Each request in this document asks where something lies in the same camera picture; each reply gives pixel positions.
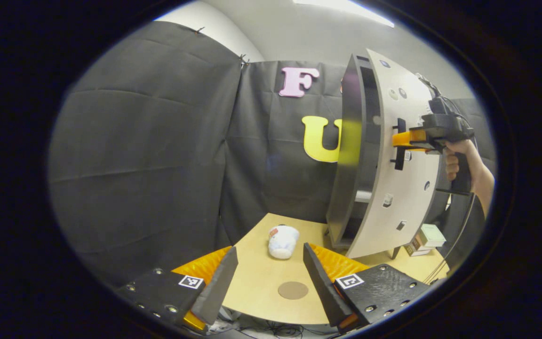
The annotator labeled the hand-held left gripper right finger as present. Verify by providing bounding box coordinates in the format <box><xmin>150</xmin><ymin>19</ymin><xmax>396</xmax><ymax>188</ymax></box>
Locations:
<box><xmin>303</xmin><ymin>242</ymin><xmax>431</xmax><ymax>332</ymax></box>

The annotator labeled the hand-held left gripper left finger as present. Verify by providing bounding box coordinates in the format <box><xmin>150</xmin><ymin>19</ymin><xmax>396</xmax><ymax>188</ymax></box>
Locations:
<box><xmin>116</xmin><ymin>246</ymin><xmax>239</xmax><ymax>332</ymax></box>

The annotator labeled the dark grey cabinet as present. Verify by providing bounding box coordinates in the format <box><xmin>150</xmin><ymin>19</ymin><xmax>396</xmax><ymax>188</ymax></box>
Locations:
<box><xmin>326</xmin><ymin>54</ymin><xmax>401</xmax><ymax>259</ymax></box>

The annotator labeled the white fluffy toy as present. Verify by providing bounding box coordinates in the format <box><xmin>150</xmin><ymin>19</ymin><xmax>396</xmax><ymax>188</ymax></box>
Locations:
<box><xmin>268</xmin><ymin>225</ymin><xmax>300</xmax><ymax>260</ymax></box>

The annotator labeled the black cabinet door handle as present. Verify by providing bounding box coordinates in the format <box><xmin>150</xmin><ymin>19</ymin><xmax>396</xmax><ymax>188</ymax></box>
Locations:
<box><xmin>390</xmin><ymin>118</ymin><xmax>407</xmax><ymax>171</ymax></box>

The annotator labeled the black backdrop cloth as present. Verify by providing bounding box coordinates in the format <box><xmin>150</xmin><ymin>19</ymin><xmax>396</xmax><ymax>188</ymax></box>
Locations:
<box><xmin>48</xmin><ymin>21</ymin><xmax>497</xmax><ymax>288</ymax></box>

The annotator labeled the beige cabinet door with stickers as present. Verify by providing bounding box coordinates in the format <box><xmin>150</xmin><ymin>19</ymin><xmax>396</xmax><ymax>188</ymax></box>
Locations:
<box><xmin>348</xmin><ymin>48</ymin><xmax>443</xmax><ymax>258</ymax></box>

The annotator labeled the round brown coaster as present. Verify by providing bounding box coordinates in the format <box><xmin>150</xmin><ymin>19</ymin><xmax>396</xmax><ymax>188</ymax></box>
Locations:
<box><xmin>278</xmin><ymin>281</ymin><xmax>309</xmax><ymax>300</ymax></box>

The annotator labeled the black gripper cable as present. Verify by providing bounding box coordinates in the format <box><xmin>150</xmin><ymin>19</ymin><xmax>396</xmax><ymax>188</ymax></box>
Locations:
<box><xmin>414</xmin><ymin>73</ymin><xmax>478</xmax><ymax>284</ymax></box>

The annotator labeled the large ceiling light panel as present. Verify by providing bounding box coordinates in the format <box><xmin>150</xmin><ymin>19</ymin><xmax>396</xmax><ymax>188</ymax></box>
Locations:
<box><xmin>292</xmin><ymin>0</ymin><xmax>394</xmax><ymax>28</ymax></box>

